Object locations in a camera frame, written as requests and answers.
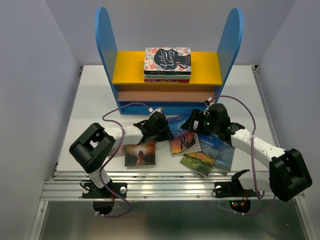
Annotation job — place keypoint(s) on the Animal Farm book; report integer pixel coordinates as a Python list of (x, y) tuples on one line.
[(201, 162)]

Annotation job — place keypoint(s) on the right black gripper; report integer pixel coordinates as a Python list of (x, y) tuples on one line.
[(197, 116)]

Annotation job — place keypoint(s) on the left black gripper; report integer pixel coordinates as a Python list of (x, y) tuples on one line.
[(167, 135)]

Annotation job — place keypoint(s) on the Three Days To See book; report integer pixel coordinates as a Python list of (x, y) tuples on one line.
[(141, 155)]

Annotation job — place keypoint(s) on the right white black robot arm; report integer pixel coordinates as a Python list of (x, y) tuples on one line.
[(287, 174)]

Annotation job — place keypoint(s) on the green spine book in stack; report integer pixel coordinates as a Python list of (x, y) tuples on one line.
[(166, 76)]

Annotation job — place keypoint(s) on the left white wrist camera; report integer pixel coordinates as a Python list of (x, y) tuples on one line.
[(159, 109)]

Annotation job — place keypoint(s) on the Nineteen Eighty-Four blue book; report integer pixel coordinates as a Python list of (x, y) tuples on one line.
[(223, 155)]

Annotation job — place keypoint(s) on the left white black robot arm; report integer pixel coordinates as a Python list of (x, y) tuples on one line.
[(93, 146)]

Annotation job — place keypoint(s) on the red spine book in stack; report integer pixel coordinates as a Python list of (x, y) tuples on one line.
[(165, 80)]

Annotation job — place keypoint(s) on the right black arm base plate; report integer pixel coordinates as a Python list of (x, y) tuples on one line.
[(231, 189)]

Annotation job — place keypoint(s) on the blue yellow wooden bookshelf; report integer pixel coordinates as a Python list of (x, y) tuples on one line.
[(124, 70)]

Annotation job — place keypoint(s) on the dark brown book underneath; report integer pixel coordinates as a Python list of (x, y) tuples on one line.
[(119, 153)]

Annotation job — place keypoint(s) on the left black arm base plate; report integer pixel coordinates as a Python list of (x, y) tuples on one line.
[(91, 191)]

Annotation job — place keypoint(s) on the aluminium rail frame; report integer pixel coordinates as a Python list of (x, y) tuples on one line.
[(169, 202)]

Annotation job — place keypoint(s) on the Jane Eyre blue book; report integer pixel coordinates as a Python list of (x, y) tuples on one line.
[(184, 141)]

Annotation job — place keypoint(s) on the Little Women floral book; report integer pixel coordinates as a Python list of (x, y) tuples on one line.
[(167, 61)]

